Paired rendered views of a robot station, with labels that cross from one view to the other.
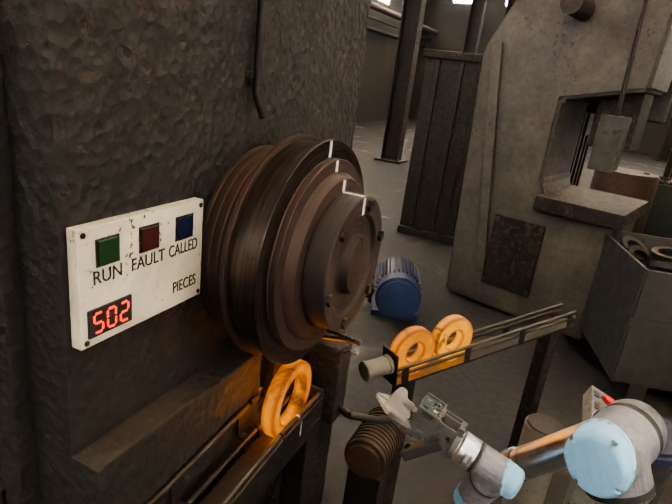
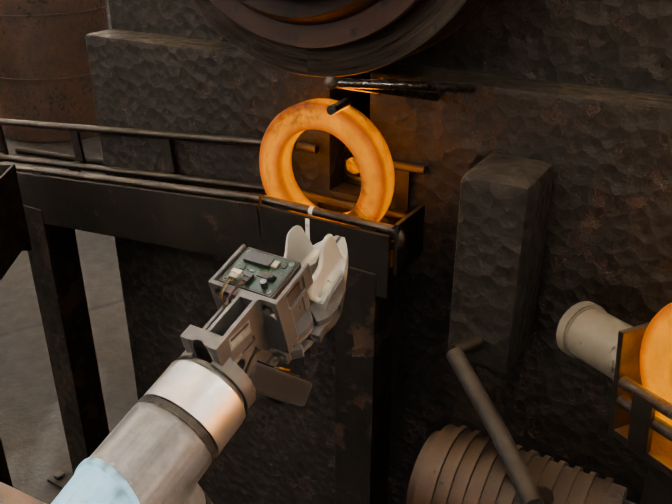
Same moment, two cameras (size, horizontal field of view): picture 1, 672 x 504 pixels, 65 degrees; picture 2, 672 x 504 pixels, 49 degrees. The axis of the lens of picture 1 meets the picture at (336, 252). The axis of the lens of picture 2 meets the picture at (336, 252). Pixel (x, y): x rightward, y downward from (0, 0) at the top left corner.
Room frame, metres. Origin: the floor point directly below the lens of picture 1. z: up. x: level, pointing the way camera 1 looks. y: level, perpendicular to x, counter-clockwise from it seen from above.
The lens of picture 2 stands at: (1.18, -0.80, 1.07)
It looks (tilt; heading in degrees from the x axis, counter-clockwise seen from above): 26 degrees down; 98
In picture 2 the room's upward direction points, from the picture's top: straight up
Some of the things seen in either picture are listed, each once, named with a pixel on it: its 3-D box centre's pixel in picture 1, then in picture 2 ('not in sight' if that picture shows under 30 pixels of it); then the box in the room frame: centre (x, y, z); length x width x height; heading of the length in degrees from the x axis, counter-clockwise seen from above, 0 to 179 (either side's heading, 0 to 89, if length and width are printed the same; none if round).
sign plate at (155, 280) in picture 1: (144, 266); not in sight; (0.77, 0.30, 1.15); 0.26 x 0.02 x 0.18; 157
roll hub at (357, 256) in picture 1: (347, 262); not in sight; (1.00, -0.03, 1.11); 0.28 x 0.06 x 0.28; 157
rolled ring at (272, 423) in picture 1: (287, 397); (324, 172); (1.04, 0.07, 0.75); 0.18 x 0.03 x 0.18; 158
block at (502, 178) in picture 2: (325, 376); (499, 262); (1.26, -0.01, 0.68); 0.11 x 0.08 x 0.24; 67
